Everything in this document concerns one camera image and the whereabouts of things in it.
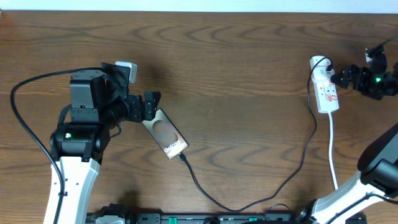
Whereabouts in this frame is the black charger cable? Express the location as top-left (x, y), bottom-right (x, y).
top-left (178, 55), bottom-right (334, 213)

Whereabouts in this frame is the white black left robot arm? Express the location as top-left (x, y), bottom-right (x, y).
top-left (44, 61), bottom-right (161, 223)

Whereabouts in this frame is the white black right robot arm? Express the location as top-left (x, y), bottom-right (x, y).
top-left (296, 63), bottom-right (397, 223)

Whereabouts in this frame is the white charger plug adapter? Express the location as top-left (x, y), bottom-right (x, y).
top-left (319, 59), bottom-right (335, 78)

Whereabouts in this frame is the white power strip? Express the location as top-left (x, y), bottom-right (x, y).
top-left (310, 55), bottom-right (340, 114)

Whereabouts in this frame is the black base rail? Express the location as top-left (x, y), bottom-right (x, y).
top-left (85, 203), bottom-right (296, 224)

